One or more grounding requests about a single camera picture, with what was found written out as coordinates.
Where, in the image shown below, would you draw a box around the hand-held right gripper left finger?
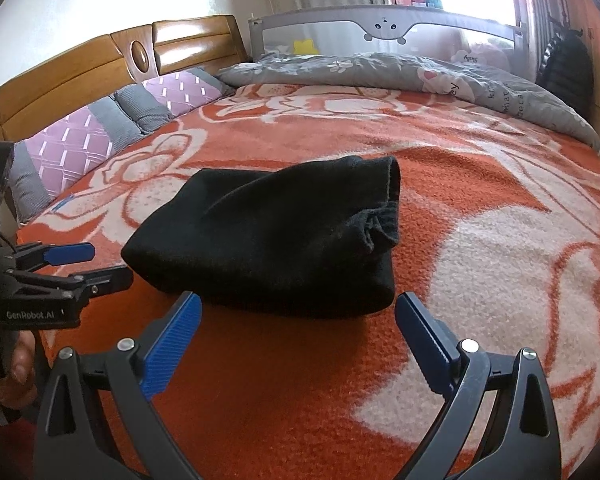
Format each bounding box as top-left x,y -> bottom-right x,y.
32,291 -> 203,480

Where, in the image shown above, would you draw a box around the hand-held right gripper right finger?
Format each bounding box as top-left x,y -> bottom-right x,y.
394,292 -> 563,480

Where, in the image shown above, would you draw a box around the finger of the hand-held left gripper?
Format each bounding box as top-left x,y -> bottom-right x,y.
11,242 -> 96,269
5,265 -> 135,301

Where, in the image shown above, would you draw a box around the black pants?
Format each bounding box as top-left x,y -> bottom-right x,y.
120,155 -> 402,320

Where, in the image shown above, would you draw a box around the person's left hand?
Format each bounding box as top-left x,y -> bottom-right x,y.
0,333 -> 38,404

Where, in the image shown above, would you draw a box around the purple and grey quilted pillow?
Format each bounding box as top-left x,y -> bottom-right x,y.
114,67 -> 237,134
7,95 -> 147,224

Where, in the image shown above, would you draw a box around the orange floral blanket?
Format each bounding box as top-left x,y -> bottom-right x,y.
15,82 -> 600,480

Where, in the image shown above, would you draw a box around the wooden headboard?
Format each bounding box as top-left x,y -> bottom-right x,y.
0,15 -> 253,142

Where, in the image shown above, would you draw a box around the grey floral quilt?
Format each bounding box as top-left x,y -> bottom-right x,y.
217,52 -> 600,156

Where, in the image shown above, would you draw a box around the black hanging jacket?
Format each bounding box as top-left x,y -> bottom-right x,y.
536,32 -> 594,112

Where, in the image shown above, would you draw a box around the grey bed guard rail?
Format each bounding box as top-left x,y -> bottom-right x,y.
249,7 -> 538,83

